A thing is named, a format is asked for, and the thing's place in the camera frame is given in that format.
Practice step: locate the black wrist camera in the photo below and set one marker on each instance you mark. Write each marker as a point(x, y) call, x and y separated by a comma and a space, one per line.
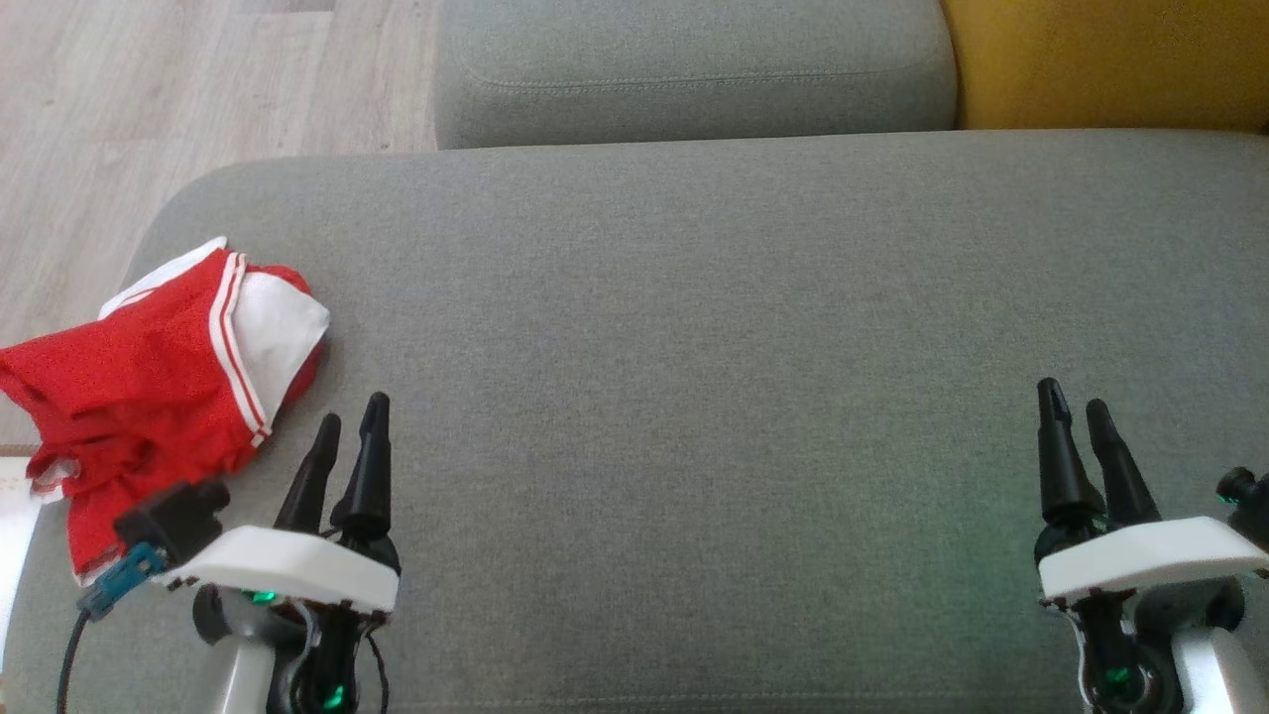
point(173, 521)
point(1251, 506)

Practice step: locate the grey sofa seat cushion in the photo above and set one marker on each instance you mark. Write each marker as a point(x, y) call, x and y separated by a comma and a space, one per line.
point(694, 397)

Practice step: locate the red shorts white waistband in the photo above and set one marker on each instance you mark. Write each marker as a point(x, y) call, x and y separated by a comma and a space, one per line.
point(109, 516)

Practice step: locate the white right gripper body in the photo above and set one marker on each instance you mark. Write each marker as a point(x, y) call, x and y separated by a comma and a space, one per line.
point(1140, 555)

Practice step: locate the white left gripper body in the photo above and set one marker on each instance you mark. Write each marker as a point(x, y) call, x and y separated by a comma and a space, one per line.
point(288, 567)

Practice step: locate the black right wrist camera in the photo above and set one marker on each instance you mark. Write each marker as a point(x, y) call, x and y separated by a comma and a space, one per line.
point(1251, 506)

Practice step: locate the red jersey shirt white sleeves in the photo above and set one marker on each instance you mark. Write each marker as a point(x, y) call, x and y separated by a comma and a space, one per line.
point(273, 332)

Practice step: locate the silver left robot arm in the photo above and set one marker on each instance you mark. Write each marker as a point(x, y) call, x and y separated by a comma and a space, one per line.
point(243, 679)

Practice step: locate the grey sofa back cushion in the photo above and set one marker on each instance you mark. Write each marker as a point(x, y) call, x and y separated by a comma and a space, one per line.
point(694, 69)

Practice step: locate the yellow sofa cushion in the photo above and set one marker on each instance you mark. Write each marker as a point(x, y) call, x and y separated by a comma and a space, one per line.
point(1110, 59)

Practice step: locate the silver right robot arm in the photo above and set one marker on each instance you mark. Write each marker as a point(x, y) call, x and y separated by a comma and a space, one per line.
point(1224, 674)

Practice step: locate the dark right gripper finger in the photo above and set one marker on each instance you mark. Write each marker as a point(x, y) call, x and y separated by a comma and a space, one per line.
point(1063, 466)
point(1125, 476)

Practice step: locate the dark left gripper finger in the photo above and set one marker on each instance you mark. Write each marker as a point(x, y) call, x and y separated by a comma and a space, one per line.
point(367, 476)
point(309, 476)

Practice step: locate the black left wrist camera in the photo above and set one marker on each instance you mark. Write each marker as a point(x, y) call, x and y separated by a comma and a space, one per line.
point(173, 521)

